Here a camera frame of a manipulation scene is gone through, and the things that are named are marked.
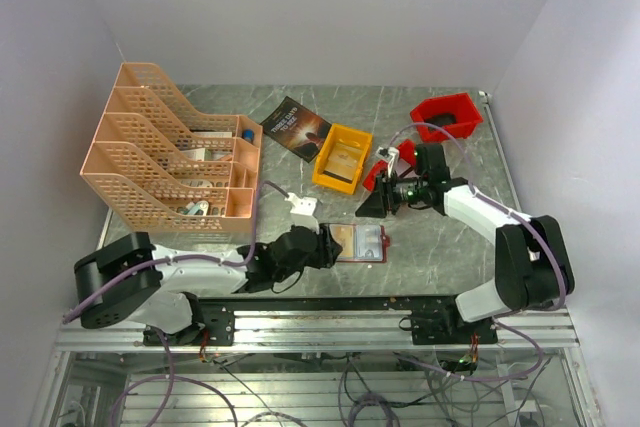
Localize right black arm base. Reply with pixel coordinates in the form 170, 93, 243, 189
398, 311, 498, 346

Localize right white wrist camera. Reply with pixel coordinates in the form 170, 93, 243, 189
376, 146, 399, 178

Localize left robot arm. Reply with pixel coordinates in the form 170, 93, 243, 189
63, 224, 342, 344

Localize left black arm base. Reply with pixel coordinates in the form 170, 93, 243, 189
165, 306, 235, 347

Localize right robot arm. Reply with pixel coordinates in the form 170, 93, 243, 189
356, 143, 575, 343

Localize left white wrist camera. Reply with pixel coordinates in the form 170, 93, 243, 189
286, 192, 319, 232

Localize red leather card holder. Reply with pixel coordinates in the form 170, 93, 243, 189
328, 224, 391, 264

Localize white magnetic stripe card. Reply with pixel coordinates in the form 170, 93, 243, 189
356, 225, 384, 261

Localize gold card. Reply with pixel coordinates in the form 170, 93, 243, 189
330, 224, 356, 262

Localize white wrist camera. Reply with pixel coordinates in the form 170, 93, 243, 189
286, 192, 319, 232
376, 146, 399, 178

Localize red bin with cards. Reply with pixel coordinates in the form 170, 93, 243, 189
363, 140, 416, 192

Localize loose wires under table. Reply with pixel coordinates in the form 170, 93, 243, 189
114, 346, 551, 427

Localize dark item in red bin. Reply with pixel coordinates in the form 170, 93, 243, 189
425, 112, 457, 131

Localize red bin with dark item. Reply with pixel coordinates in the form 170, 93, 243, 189
409, 93, 483, 139

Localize dark paperback book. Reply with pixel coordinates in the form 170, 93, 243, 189
261, 96, 332, 163

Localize pink mesh file organizer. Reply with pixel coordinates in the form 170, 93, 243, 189
80, 62, 263, 234

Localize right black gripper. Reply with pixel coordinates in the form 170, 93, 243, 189
355, 168, 427, 218

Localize blue bottle cap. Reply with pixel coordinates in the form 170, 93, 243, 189
242, 129, 255, 142

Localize yellow plastic bin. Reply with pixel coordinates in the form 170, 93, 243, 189
312, 123, 373, 195

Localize aluminium mounting rail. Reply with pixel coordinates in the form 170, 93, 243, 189
54, 310, 580, 353

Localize gold cards in yellow bin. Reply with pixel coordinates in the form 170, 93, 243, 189
322, 142, 363, 183

